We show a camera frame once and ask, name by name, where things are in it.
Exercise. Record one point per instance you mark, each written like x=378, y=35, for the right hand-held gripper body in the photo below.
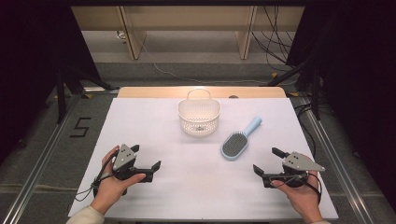
x=299, y=163

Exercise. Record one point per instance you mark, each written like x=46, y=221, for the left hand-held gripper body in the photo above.
x=124, y=158

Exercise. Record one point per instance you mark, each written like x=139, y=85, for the blue hairbrush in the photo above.
x=234, y=145

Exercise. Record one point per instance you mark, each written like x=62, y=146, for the white plastic basket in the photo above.
x=199, y=116

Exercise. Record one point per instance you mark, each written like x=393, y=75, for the person's left hand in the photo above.
x=109, y=189

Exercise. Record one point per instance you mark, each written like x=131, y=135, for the person's right hand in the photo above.
x=305, y=199

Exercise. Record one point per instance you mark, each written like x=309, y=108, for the white table sheet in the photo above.
x=193, y=189

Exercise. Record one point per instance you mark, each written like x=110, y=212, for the black metal stand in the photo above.
x=315, y=93
x=60, y=93

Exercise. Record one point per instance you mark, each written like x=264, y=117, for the black curtain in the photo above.
x=31, y=62
x=358, y=77

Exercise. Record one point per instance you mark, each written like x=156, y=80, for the light wooden bench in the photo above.
x=134, y=37

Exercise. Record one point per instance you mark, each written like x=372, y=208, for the aluminium floor rail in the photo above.
x=40, y=165
x=339, y=168

